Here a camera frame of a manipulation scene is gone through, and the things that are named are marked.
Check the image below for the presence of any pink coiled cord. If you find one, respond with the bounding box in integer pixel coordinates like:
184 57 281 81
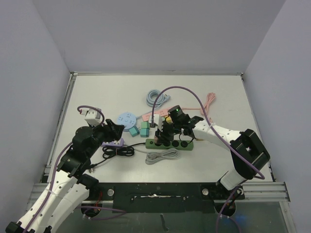
181 92 217 122

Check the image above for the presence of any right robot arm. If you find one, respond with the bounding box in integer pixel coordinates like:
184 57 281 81
155 105 271 199

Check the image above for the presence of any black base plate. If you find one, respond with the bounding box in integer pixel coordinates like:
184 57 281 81
82 183 245 215

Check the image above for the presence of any teal charger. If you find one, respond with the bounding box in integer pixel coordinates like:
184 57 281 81
140 128 153 138
129 126 139 137

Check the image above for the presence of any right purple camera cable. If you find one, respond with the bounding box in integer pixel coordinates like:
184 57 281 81
151 85 266 233

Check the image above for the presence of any black power cord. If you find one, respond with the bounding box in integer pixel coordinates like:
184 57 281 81
87 142 148 173

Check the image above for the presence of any yellow charger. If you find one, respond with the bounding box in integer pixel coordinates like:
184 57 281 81
165 116 172 123

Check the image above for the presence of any green charger upper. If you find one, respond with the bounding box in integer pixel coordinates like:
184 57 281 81
140 121 150 129

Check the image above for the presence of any purple power strip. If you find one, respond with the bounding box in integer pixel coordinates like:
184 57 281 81
102 138 124 148

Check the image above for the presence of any blue round power strip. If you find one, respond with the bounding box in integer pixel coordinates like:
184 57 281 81
117 112 137 132

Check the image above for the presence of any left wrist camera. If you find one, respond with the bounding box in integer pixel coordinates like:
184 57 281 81
80 108 102 126

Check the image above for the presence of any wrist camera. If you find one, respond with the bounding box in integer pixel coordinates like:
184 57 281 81
80 108 102 126
148 114 163 130

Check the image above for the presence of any blue coiled cord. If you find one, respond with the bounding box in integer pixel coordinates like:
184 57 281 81
145 89 172 107

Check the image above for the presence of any pink power strip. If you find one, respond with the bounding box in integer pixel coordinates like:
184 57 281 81
142 108 169 121

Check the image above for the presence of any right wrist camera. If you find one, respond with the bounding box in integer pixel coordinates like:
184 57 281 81
148 114 163 130

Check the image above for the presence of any grey coiled cord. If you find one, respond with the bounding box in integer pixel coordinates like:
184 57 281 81
145 148 180 166

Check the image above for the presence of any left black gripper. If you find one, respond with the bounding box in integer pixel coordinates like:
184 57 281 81
86 119 124 157

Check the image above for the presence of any teal charger left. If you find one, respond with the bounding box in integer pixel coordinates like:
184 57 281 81
129 126 139 137

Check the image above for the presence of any teal charger lower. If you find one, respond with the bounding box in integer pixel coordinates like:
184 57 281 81
140 128 153 138

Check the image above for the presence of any green power strip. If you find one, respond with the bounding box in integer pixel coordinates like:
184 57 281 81
145 139 194 151

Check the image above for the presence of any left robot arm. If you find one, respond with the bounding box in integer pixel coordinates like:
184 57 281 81
5 119 125 233

